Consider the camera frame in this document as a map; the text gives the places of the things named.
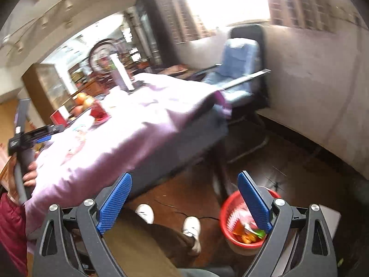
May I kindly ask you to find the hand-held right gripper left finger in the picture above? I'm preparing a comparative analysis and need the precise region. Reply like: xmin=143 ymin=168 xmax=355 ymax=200
xmin=32 ymin=172 xmax=132 ymax=277

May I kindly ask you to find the black office chair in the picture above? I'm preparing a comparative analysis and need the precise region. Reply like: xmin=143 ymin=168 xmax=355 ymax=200
xmin=202 ymin=24 xmax=272 ymax=163

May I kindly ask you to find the glass door wooden cabinet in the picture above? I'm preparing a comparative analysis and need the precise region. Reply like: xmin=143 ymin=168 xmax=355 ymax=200
xmin=21 ymin=63 xmax=72 ymax=111

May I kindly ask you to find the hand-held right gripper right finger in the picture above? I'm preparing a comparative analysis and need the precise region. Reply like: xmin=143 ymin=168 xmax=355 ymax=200
xmin=237 ymin=171 xmax=338 ymax=277

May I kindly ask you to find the clear container with red net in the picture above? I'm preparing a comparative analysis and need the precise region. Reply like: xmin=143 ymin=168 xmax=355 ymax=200
xmin=91 ymin=100 xmax=112 ymax=127

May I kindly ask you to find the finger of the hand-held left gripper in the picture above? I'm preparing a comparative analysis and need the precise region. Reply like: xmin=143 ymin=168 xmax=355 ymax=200
xmin=27 ymin=125 xmax=65 ymax=145

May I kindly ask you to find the person's left forearm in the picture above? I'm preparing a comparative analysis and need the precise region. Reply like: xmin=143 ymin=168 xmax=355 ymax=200
xmin=0 ymin=192 xmax=28 ymax=276

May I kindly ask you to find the black floor cable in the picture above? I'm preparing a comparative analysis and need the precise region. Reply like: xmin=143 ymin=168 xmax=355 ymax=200
xmin=154 ymin=198 xmax=222 ymax=220

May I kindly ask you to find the person's brown trousered leg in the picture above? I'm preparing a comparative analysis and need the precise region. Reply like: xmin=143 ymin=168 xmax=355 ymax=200
xmin=103 ymin=207 xmax=197 ymax=277

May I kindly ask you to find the blue chair cushion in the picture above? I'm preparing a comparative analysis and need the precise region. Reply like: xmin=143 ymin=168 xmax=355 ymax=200
xmin=202 ymin=38 xmax=260 ymax=100

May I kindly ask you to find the red box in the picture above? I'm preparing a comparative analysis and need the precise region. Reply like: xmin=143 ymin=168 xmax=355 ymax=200
xmin=50 ymin=106 xmax=68 ymax=126

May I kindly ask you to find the white shoe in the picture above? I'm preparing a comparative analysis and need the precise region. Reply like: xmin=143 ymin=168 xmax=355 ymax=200
xmin=135 ymin=204 xmax=155 ymax=224
xmin=182 ymin=216 xmax=201 ymax=256

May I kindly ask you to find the decorative painted plate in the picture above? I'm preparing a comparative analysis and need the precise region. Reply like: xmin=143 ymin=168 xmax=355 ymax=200
xmin=89 ymin=38 xmax=120 ymax=74

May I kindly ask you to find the brown patterned curtain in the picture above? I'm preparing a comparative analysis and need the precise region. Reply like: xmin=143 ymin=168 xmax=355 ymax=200
xmin=265 ymin=0 xmax=336 ymax=33

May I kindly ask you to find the ceiling spotlight rail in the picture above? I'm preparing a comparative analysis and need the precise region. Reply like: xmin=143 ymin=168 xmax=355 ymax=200
xmin=0 ymin=0 xmax=87 ymax=61

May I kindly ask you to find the grey flat box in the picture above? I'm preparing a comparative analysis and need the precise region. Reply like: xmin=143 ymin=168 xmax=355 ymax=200
xmin=316 ymin=204 xmax=342 ymax=238

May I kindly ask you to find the red plastic waste basket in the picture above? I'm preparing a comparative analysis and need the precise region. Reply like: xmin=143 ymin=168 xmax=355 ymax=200
xmin=220 ymin=190 xmax=281 ymax=256

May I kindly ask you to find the person's left hand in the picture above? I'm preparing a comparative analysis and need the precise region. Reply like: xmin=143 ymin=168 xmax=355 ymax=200
xmin=7 ymin=160 xmax=39 ymax=201

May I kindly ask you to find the stainless steel bottle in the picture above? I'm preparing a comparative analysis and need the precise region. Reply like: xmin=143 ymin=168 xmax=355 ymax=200
xmin=111 ymin=54 xmax=134 ymax=93

